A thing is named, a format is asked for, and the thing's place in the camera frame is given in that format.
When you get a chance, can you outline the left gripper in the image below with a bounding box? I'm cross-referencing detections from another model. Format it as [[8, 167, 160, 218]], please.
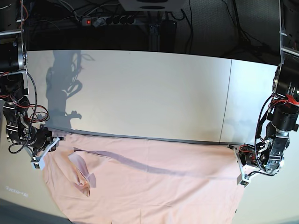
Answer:
[[227, 145, 261, 181]]

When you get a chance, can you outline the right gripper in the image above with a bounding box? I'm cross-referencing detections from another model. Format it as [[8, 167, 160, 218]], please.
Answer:
[[25, 126, 64, 163]]

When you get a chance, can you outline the pink T-shirt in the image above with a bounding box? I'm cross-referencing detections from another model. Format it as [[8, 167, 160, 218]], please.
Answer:
[[43, 133, 244, 224]]

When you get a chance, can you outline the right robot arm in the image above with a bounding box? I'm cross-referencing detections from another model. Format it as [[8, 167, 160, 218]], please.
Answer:
[[0, 0, 63, 169]]

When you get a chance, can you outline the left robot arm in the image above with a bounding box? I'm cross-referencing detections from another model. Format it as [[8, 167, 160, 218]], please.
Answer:
[[228, 0, 299, 186]]

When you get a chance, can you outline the black power strip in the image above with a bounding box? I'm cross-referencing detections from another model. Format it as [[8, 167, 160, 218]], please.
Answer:
[[81, 15, 136, 28]]

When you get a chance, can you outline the black power adapter box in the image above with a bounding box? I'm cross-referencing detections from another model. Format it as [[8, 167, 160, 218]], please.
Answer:
[[160, 20, 177, 53]]

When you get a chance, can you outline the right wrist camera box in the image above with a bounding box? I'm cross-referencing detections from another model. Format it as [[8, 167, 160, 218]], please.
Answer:
[[30, 157, 45, 170]]

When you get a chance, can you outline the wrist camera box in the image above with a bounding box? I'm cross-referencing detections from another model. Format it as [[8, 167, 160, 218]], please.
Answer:
[[236, 174, 250, 187], [30, 157, 45, 170]]

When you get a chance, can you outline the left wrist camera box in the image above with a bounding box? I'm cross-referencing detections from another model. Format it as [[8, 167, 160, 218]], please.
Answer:
[[236, 174, 250, 187]]

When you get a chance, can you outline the black floor cable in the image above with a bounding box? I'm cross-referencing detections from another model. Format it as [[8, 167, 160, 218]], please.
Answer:
[[233, 0, 281, 56]]

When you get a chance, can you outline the aluminium table leg post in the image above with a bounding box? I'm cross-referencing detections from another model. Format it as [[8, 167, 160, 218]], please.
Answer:
[[149, 24, 160, 52]]

